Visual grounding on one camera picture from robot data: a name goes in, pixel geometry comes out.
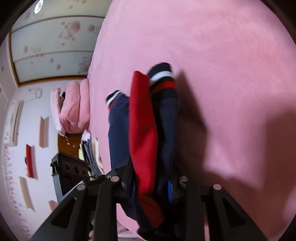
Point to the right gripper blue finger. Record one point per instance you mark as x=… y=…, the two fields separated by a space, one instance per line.
x=170 y=191

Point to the navy red varsity jacket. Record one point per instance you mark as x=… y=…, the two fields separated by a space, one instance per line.
x=143 y=130

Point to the stack of folded clothes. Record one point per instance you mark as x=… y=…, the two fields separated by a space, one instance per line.
x=89 y=152

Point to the dark wooden headboard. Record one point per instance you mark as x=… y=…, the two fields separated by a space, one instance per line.
x=70 y=144

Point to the folded pink quilt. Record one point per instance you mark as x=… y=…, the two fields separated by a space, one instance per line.
x=75 y=111

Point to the pink white pillow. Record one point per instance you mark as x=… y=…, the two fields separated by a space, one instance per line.
x=56 y=109

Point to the floral sliding wardrobe doors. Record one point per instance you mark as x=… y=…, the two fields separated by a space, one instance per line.
x=55 y=39

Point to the pink plush bed blanket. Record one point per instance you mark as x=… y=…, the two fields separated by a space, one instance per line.
x=234 y=66

